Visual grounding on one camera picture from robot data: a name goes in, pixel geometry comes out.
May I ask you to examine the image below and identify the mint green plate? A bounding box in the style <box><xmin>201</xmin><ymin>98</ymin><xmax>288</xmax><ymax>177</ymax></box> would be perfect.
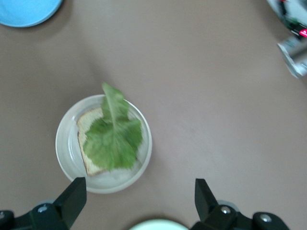
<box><xmin>128</xmin><ymin>219</ymin><xmax>190</xmax><ymax>230</ymax></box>

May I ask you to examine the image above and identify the green lettuce leaf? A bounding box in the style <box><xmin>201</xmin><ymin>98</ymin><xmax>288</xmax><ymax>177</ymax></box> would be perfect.
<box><xmin>82</xmin><ymin>81</ymin><xmax>144</xmax><ymax>172</ymax></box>

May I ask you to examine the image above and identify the white bread slice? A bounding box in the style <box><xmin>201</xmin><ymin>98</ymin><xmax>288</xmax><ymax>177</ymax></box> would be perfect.
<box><xmin>76</xmin><ymin>106</ymin><xmax>140</xmax><ymax>178</ymax></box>

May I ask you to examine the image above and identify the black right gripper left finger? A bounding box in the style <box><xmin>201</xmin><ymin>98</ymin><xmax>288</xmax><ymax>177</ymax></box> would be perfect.
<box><xmin>0</xmin><ymin>177</ymin><xmax>87</xmax><ymax>230</ymax></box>

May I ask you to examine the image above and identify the beige plate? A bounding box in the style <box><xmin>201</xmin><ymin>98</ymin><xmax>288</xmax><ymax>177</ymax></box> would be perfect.
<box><xmin>55</xmin><ymin>94</ymin><xmax>153</xmax><ymax>195</ymax></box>

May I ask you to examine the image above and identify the red digit display module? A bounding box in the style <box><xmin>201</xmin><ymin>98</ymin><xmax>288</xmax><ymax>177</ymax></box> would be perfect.
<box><xmin>282</xmin><ymin>14</ymin><xmax>307</xmax><ymax>38</ymax></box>

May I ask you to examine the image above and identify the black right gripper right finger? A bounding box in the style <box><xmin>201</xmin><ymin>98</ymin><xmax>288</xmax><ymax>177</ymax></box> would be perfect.
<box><xmin>190</xmin><ymin>178</ymin><xmax>291</xmax><ymax>230</ymax></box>

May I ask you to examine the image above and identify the grey aluminium camera post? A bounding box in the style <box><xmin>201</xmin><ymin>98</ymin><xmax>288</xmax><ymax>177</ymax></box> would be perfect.
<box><xmin>277</xmin><ymin>35</ymin><xmax>307</xmax><ymax>80</ymax></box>

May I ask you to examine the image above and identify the blue plate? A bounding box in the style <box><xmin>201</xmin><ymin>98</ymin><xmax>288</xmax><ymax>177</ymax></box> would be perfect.
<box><xmin>0</xmin><ymin>0</ymin><xmax>64</xmax><ymax>28</ymax></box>

